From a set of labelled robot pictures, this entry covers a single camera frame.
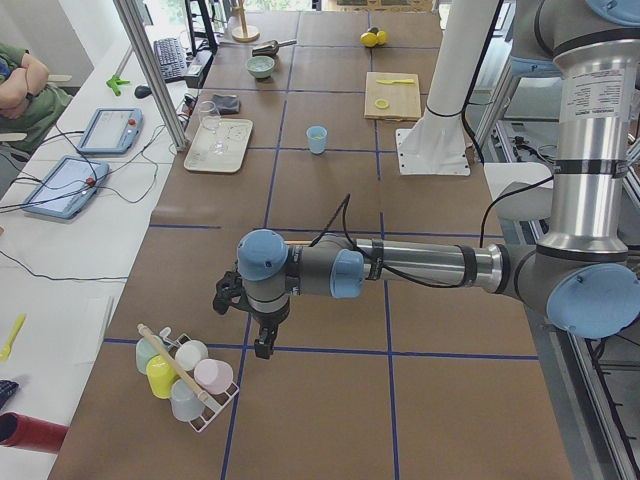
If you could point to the green plastic clamp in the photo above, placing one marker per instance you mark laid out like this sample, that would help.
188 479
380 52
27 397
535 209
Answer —
115 83

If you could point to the black keyboard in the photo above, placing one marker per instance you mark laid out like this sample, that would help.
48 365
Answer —
171 58

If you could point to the yellow spatula on desk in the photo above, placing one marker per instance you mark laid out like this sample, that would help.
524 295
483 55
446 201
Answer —
14 332

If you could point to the clear wine glass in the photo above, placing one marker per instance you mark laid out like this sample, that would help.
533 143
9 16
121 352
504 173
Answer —
210 119

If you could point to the steel ice scoop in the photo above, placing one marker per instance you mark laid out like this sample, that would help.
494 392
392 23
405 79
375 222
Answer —
271 48

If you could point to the red bottle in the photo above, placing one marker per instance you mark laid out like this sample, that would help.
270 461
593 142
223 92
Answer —
32 434

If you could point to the upper blue teach pendant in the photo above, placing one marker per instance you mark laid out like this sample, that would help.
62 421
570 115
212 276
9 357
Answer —
111 131

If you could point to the white cup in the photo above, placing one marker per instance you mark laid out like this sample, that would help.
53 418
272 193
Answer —
190 354

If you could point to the bamboo cutting board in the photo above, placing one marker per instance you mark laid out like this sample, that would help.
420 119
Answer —
404 100

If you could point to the mint green cup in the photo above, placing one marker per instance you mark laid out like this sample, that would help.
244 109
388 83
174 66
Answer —
144 352

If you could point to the seated person green shirt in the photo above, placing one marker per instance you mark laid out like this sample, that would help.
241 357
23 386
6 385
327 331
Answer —
30 104

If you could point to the light blue plastic cup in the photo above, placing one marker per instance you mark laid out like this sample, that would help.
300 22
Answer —
317 146

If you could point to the cream bear serving tray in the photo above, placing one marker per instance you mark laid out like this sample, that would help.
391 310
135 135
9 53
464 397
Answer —
234 133

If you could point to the white wire cup rack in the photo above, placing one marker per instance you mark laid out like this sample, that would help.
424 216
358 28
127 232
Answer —
217 403

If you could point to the aluminium frame post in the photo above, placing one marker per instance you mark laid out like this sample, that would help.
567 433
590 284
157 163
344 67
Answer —
132 23

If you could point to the wooden mug tree stand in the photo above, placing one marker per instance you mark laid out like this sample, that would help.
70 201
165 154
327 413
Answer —
244 33

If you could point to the grey blue cup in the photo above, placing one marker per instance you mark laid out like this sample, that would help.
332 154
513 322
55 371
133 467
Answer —
185 405

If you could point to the yellow lemon left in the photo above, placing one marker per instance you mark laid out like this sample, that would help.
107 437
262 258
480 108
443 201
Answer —
369 39

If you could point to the yellow lemon right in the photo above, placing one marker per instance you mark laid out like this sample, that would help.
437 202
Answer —
381 37

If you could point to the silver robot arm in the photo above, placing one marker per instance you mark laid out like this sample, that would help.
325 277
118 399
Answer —
576 275

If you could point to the grey folded cloth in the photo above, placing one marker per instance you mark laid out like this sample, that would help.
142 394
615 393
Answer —
227 104

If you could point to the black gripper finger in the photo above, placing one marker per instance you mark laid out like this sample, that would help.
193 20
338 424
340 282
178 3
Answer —
265 342

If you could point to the lower blue teach pendant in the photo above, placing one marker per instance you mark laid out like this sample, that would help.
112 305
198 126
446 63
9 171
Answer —
67 188

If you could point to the pink cup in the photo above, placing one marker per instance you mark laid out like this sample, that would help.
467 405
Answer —
215 376

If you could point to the yellow plastic knife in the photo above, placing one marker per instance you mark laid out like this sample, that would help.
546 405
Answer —
395 81

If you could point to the wooden rack handle rod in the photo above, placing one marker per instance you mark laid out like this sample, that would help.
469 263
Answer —
147 333

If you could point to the green bowl of ice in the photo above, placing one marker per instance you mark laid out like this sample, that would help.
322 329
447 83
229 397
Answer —
260 67

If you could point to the yellow cup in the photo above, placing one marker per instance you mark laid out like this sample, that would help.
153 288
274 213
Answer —
161 377

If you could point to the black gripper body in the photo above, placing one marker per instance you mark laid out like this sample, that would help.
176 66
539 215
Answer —
268 320

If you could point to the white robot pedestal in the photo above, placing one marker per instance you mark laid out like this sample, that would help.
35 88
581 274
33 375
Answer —
435 145

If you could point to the black computer mouse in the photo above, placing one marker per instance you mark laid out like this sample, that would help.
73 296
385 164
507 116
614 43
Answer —
142 91

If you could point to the blue teach pendant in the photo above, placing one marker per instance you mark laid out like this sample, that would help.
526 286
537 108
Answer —
111 131
67 188

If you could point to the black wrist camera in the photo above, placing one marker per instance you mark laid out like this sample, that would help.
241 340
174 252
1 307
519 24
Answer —
229 293

